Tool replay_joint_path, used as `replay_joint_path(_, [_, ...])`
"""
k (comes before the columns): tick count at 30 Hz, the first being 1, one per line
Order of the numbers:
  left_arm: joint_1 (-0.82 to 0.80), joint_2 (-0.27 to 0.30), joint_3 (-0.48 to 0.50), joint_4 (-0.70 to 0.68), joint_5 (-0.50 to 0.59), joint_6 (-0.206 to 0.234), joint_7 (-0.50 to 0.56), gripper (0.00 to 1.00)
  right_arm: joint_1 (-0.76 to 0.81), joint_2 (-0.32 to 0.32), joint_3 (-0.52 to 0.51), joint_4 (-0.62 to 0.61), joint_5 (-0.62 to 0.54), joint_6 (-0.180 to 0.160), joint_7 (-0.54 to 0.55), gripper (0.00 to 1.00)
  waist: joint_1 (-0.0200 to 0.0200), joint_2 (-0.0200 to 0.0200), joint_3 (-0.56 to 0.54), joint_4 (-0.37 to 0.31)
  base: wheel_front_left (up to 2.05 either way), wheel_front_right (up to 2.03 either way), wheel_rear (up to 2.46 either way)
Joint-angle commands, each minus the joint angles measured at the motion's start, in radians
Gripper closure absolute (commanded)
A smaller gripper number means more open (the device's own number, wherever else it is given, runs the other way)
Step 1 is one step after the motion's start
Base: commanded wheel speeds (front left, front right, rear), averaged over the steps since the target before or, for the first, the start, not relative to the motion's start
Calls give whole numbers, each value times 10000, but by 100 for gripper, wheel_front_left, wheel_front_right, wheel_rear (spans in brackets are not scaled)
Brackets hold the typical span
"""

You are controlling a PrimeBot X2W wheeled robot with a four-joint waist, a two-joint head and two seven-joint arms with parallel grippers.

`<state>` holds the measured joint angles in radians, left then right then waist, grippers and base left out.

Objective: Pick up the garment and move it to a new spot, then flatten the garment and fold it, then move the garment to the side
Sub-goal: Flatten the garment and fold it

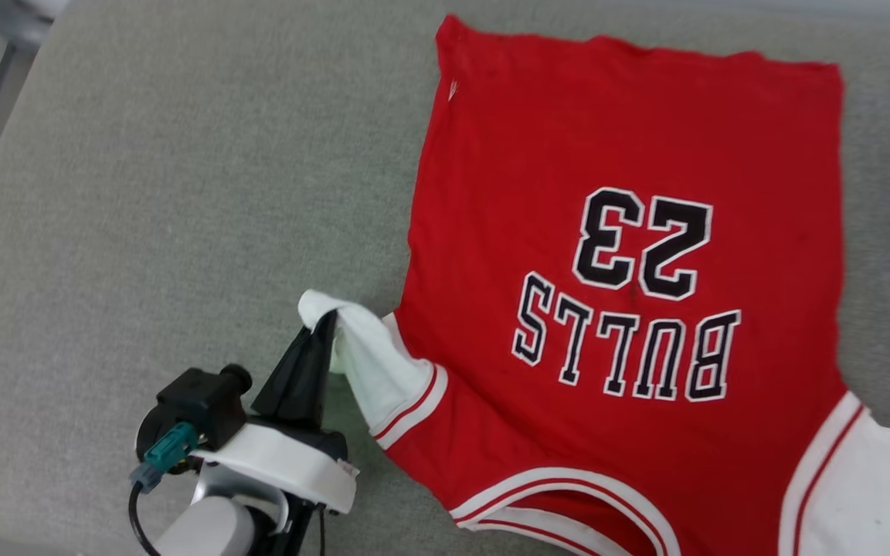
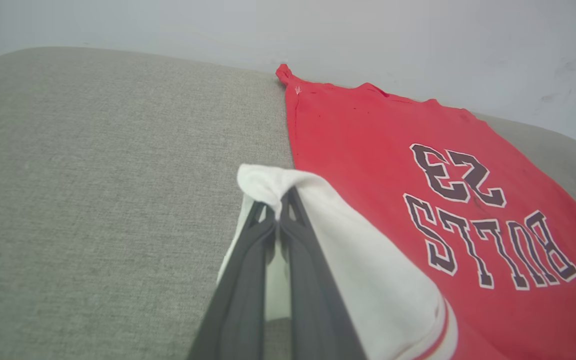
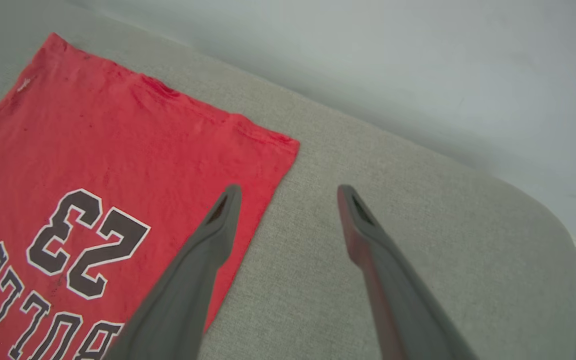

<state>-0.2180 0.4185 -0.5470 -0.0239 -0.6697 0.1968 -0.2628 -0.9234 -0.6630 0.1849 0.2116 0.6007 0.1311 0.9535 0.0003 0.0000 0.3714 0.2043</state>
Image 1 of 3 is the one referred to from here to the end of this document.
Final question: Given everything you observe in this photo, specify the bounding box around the black left camera cable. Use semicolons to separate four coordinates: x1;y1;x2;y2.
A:
127;483;164;556

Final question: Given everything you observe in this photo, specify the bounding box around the red white basketball jersey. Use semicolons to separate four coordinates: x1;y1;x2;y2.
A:
297;15;890;556

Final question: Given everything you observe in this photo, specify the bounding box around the grey fabric sofa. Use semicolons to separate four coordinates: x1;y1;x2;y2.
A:
0;0;890;556

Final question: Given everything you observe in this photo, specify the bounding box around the teal left camera connector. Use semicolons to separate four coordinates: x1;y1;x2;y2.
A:
129;422;200;494

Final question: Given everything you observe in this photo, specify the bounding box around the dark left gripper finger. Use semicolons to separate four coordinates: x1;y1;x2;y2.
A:
251;324;322;427
313;309;338;430

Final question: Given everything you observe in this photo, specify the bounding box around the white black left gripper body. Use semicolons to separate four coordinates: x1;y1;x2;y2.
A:
199;416;359;556

